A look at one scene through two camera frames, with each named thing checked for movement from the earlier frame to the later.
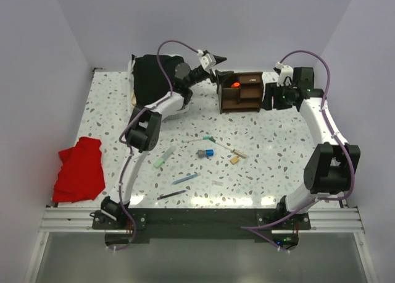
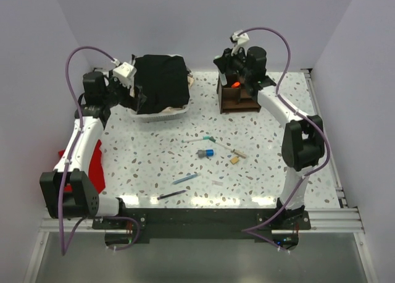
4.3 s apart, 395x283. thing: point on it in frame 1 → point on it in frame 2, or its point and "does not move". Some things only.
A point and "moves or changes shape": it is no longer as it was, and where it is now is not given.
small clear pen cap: [216, 182] does not move
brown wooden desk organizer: [241, 92] does not move
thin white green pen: [203, 138] does not move
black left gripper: [219, 76] → [133, 103]
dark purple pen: [181, 191] does not move
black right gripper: [271, 89] → [224, 62]
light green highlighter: [160, 160] moves or changes shape
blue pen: [187, 178] does not move
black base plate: [276, 227] does not move
